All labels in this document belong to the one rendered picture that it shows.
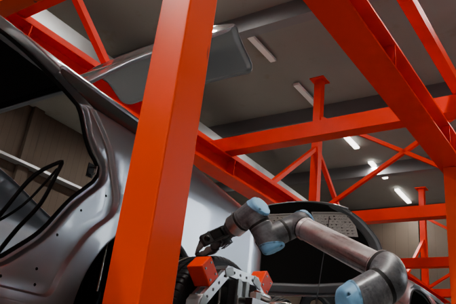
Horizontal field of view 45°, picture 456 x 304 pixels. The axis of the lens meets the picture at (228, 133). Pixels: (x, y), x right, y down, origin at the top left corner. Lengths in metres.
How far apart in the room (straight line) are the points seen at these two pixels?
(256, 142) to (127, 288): 4.66
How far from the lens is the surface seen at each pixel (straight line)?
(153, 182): 1.85
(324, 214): 5.51
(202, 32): 2.20
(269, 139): 6.22
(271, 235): 2.11
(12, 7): 3.62
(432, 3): 9.42
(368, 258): 1.81
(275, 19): 9.19
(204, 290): 2.11
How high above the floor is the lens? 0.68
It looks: 25 degrees up
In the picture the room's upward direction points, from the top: 7 degrees clockwise
